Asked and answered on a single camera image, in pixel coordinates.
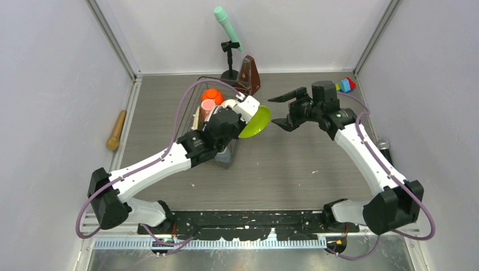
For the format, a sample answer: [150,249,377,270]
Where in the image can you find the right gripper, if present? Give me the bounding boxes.
[268,88,322,133]

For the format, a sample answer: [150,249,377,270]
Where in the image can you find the pink mug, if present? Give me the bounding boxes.
[200,99,216,121]

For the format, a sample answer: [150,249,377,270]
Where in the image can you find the small grey patterned mug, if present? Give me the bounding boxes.
[215,147,233,164]

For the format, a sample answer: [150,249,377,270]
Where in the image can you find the orange bowl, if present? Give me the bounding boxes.
[201,88,225,105]

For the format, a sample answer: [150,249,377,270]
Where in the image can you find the black wire dish rack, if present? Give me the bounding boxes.
[176,76,252,169]

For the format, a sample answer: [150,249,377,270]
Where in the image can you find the lime green plate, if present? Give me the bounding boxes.
[238,106,272,139]

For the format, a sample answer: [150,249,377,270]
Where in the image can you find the white bowl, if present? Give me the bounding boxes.
[221,99,240,110]

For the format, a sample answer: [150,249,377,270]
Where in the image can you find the woven bamboo plate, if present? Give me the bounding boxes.
[191,106,201,130]

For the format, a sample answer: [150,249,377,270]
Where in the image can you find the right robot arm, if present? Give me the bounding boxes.
[269,81,424,235]

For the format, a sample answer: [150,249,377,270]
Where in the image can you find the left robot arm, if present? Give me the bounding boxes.
[88,106,253,234]

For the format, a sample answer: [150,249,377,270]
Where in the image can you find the brown metronome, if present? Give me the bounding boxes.
[234,55,261,95]

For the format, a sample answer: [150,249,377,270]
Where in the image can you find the black microphone stand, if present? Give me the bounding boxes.
[220,41,240,80]

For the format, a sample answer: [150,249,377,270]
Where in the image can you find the colourful toy blocks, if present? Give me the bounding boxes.
[335,77,356,93]

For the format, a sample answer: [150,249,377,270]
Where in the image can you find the black handheld microphone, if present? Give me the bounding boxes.
[376,139,393,165]

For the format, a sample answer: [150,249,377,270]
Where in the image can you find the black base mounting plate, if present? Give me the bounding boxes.
[137,210,359,241]

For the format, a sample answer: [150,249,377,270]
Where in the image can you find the wooden rolling pin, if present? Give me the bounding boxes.
[106,110,127,151]

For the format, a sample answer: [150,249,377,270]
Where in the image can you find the mint green microphone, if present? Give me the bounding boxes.
[213,6,243,52]

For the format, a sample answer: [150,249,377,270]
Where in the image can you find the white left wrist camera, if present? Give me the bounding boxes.
[233,93,260,123]

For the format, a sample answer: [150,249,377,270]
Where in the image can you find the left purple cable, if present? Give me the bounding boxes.
[75,77,244,248]

